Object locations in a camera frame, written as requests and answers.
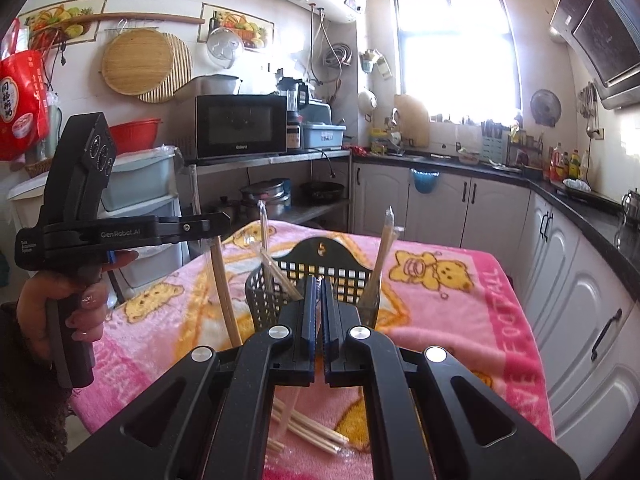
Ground small lidded steel pot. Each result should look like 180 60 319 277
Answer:
207 197 240 222

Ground red plastic basin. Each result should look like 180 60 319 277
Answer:
107 118 163 153

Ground pink printed blanket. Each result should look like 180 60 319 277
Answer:
70 220 556 480

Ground pastel plastic drawer cabinet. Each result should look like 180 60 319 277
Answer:
100 147 183 291
7 167 56 241

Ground steel shelf table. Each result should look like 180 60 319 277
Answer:
184 149 352 261

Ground black blender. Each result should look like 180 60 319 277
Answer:
276 77 309 153

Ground row of condiment bottles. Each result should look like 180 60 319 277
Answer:
549 142 591 184

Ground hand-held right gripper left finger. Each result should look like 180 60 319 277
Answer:
55 276 322 480

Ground large steel pot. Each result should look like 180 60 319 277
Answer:
240 178 292 221

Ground grey plastic bin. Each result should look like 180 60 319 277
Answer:
302 122 347 150

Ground steel kettle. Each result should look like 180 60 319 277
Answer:
621 189 640 222

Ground black wire dish rack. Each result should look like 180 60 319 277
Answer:
507 132 545 169

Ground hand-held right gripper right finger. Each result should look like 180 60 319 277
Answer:
322 277 582 480

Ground pale wooden cutting board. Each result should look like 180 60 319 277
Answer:
394 94 431 148

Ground green cutlery rack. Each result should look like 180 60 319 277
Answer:
481 121 506 161

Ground blue hanging plastic bin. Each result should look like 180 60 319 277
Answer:
410 167 441 195

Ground black wok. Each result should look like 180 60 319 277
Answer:
299 180 346 206

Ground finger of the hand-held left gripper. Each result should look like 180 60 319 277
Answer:
157 211 232 251

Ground kitchen window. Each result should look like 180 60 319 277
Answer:
391 0 523 123

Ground fruit wall poster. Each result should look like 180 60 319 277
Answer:
199 2 275 53
19 0 110 47

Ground black range hood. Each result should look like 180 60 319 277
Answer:
550 0 640 110

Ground person's left forearm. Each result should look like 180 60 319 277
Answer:
0 305 71 480

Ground hanging kitchen tools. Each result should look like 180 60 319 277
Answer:
580 80 601 136

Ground red shopping bag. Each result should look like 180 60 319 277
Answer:
0 50 47 161

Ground white kitchen base cabinets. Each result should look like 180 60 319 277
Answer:
350 152 640 461

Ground coiled grey hose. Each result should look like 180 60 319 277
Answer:
325 42 353 69

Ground round ribbed bamboo mat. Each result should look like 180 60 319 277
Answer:
137 32 193 104

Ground person's left hand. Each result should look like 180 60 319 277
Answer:
17 250 140 359

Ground wooden rolling pin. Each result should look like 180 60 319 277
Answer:
30 11 206 37

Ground black microwave oven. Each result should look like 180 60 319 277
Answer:
194 94 288 161

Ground chopstick pair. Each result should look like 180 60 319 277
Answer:
274 387 303 443
207 235 243 350

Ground grey perforated utensil holder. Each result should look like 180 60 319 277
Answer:
244 236 401 341

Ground wicker basket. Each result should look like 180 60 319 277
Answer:
24 157 54 179

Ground round bamboo board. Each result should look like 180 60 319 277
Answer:
101 29 176 96

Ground clear plastic dome lid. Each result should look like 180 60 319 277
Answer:
206 26 246 70

